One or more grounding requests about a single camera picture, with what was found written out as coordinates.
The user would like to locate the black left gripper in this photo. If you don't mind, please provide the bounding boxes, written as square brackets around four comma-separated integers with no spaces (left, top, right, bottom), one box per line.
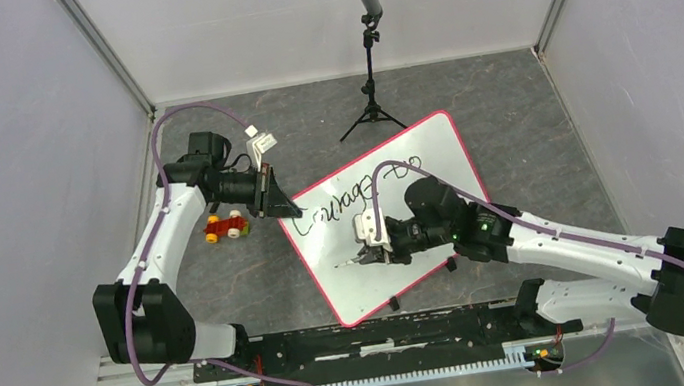
[207,157,303,230]

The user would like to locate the black white whiteboard marker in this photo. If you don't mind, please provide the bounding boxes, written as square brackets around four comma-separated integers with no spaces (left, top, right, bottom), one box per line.
[334,257,360,269]

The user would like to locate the pink framed whiteboard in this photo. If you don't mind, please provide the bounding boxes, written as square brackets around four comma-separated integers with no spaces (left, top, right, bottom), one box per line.
[279,110,488,327]

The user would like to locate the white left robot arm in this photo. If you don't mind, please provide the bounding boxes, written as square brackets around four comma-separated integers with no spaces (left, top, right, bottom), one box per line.
[92,127,302,377]

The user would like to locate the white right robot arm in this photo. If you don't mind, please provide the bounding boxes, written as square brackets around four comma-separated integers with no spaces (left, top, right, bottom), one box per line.
[352,177,684,337]

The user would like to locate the red yellow toy car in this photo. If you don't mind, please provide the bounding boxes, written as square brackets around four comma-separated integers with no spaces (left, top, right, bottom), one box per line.
[204,209,250,244]

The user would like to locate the small black clip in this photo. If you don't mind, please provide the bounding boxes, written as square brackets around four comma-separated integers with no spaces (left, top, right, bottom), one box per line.
[388,296,401,312]
[445,256,458,273]

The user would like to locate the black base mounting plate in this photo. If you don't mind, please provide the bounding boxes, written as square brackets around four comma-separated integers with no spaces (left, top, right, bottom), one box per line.
[188,288,586,386]

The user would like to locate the black tripod stand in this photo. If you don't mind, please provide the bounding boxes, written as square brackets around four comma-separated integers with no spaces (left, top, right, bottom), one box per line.
[339,13,407,143]

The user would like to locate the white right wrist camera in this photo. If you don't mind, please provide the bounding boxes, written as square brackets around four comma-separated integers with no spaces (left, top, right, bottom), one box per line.
[352,208,390,247]

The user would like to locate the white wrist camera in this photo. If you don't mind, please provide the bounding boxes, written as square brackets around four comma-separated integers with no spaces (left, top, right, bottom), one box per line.
[244,125,277,170]
[352,208,390,247]

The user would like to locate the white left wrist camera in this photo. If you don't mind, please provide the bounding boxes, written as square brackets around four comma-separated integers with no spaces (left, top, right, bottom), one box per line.
[244,125,277,170]

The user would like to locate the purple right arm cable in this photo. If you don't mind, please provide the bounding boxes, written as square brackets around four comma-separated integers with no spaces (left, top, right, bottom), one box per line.
[364,118,684,386]

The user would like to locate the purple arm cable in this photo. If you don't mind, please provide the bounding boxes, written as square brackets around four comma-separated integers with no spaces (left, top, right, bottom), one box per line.
[364,118,684,386]
[93,91,319,386]

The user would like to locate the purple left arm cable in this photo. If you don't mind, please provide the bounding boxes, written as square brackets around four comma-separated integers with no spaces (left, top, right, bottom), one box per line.
[93,91,319,386]

